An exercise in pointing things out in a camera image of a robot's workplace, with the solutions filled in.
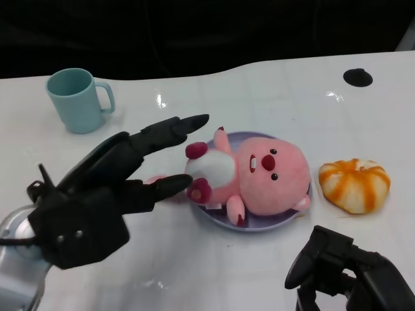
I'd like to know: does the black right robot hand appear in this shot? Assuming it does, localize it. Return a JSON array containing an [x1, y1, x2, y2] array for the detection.
[[284, 225, 415, 311]]

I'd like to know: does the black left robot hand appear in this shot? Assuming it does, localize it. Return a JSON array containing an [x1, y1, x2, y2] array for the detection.
[[26, 113, 210, 271]]

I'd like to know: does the pink plush beaver doll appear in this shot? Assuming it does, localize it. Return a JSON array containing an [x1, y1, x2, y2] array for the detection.
[[144, 126, 313, 227]]

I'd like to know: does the lavender plastic plate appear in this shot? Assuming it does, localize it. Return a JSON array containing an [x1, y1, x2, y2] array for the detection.
[[185, 130, 314, 234]]

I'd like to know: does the orange striped steamed bun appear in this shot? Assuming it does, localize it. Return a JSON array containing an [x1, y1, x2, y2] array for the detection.
[[318, 157, 391, 215]]

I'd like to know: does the teal plastic mug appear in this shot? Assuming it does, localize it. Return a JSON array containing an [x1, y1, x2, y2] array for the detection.
[[45, 67, 116, 135]]

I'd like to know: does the black round table grommet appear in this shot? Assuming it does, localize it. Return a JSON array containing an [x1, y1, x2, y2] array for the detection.
[[342, 67, 374, 87]]

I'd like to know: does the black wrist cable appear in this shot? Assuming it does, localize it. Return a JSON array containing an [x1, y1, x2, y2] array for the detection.
[[0, 236, 39, 246]]

